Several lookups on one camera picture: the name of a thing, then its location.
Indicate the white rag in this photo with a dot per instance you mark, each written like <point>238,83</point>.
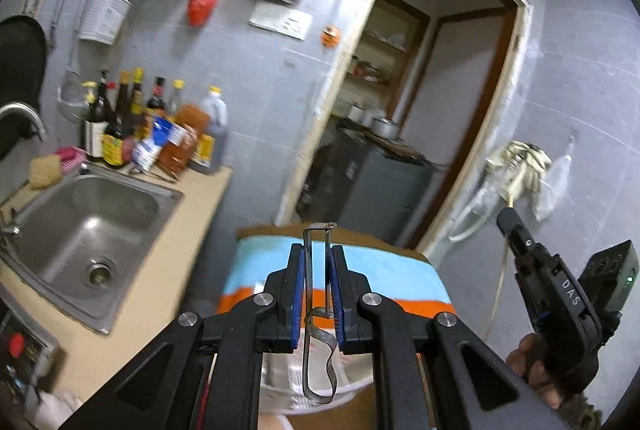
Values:
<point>60,412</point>

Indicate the sauce bottle red neck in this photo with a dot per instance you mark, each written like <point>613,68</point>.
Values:
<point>157,97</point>

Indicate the yellow sponge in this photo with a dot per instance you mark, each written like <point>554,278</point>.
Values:
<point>46,170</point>

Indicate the orange wall hook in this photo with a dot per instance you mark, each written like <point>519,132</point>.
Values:
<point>331,35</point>

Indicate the hanging metal ladle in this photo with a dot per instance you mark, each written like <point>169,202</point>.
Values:
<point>57,17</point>

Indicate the striped blue orange brown cloth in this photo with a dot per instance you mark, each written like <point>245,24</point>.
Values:
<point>380,265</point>

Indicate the hanging metal strainer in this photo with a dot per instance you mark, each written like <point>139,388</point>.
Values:
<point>72,102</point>

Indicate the white plastic utensil holder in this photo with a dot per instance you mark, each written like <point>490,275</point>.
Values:
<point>280,380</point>

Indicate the mop head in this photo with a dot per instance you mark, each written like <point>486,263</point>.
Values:
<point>522,169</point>

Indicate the pink brush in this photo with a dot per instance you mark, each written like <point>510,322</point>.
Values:
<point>72,157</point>

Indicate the white wall socket panel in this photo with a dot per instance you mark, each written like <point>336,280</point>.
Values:
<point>280,22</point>

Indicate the grey washing machine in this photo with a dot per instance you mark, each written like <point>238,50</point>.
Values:
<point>370,190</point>

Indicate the dark sauce bottle yellow label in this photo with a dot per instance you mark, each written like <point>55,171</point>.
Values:
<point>115,144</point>

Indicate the white hanging plastic box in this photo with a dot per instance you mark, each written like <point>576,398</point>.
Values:
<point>102,14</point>

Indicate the door frame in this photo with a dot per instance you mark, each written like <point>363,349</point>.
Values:
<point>330,84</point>

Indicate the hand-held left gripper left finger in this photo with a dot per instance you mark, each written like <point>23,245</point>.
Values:
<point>298,295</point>

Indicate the metal pot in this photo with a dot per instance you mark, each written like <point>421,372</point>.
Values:
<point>384,128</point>

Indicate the blue white packet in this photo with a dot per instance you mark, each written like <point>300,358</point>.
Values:
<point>157,142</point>

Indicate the stainless steel sink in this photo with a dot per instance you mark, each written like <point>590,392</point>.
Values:
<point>100,220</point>

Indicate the person's right hand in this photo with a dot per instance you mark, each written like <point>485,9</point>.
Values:
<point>530,360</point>

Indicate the wooden chopstick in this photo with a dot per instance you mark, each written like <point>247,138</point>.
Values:
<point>501,280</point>

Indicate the sauce bottle yellow cap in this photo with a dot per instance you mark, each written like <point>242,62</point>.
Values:
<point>137,104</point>

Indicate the metal clothes clip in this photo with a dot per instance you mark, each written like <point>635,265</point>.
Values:
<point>322,334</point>

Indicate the grey appliance with red button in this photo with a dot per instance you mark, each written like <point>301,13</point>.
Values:
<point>25,350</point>

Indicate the orange brown packet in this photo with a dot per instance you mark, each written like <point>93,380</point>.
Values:
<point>185,144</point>

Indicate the black pan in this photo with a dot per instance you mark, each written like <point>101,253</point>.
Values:
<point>20,69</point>

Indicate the wooden shelf unit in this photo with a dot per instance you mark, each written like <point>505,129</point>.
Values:
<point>405,39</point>

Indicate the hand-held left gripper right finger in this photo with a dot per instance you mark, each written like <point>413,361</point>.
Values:
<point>336,295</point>

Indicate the clear bottle yellow cap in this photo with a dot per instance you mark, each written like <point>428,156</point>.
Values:
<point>176,99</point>

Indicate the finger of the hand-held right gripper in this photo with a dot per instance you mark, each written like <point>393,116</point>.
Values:
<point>511,225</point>

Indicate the large oil jug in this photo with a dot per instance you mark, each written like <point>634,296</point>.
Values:
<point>212,129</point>

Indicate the metal faucet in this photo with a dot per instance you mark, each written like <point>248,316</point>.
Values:
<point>25,114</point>

